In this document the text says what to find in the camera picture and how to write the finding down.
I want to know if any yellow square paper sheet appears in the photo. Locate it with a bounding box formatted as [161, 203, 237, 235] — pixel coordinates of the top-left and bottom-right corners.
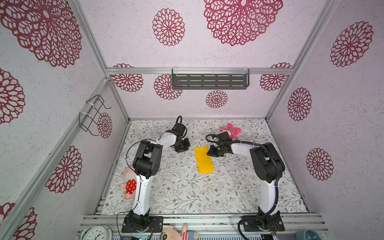
[195, 146, 214, 174]

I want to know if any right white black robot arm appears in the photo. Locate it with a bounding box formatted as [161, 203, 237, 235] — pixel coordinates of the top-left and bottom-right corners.
[207, 141, 286, 216]

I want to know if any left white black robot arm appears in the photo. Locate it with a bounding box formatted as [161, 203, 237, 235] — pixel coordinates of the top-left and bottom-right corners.
[132, 131, 190, 216]

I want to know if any pink white plush toy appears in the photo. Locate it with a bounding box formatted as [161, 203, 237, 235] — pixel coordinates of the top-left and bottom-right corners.
[216, 124, 242, 139]

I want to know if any pink doll red dotted dress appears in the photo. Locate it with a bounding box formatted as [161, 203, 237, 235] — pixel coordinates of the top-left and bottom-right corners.
[120, 168, 137, 200]

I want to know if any pig plush striped shirt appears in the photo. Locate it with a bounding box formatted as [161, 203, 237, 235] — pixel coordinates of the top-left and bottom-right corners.
[160, 225, 199, 240]

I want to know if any teal round clock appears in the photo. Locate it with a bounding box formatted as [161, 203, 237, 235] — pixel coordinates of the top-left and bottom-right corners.
[296, 230, 322, 240]

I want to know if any white analog alarm clock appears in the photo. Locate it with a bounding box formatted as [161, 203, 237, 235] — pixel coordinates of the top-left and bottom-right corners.
[80, 226, 113, 240]

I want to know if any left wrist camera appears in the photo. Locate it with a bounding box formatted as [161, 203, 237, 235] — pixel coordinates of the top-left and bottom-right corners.
[167, 123, 187, 138]

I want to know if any dark grey wall shelf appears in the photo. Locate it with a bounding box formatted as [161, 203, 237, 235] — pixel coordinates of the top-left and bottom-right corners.
[171, 69, 250, 90]

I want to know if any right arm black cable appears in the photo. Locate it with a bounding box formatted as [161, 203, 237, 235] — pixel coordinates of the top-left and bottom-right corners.
[205, 133, 281, 240]

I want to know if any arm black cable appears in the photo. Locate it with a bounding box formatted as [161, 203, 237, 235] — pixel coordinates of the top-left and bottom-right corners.
[116, 115, 188, 235]
[205, 133, 281, 240]

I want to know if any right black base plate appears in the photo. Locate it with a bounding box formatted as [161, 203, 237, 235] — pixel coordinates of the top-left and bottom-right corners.
[244, 214, 285, 232]

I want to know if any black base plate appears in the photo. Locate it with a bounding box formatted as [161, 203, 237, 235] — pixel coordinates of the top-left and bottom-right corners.
[121, 216, 164, 233]
[244, 214, 285, 232]

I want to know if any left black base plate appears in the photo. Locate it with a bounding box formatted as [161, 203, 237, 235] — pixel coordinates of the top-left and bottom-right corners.
[121, 216, 164, 233]

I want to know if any black wire wall rack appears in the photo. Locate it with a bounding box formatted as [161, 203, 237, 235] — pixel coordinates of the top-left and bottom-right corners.
[78, 95, 111, 137]

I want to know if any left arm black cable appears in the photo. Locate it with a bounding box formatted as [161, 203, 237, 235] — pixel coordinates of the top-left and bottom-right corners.
[116, 115, 188, 235]

